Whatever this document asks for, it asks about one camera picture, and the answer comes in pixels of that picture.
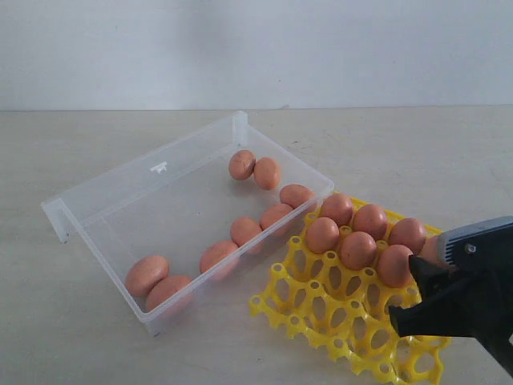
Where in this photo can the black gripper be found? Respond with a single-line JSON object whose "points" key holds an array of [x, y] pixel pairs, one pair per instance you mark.
{"points": [[458, 303]]}

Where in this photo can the brown egg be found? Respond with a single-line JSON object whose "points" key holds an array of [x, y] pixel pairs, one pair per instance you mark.
{"points": [[409, 232], [337, 207], [145, 274], [393, 266], [241, 165], [322, 235], [267, 173], [371, 219], [243, 230], [215, 254], [358, 251], [295, 195], [431, 253]]}

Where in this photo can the yellow plastic egg tray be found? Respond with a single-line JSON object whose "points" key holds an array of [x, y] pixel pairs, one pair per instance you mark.
{"points": [[347, 312]]}

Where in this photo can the brown egg top back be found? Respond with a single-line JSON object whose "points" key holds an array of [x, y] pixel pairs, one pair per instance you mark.
{"points": [[241, 165]]}

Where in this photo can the clear plastic storage box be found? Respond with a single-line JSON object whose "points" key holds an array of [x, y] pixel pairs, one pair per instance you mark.
{"points": [[176, 201]]}

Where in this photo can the brown egg right edge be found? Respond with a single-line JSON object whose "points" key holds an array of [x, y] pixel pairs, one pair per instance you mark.
{"points": [[272, 215]]}

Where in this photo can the brown egg front corner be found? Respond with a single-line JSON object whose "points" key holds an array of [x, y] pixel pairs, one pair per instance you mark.
{"points": [[165, 289]]}

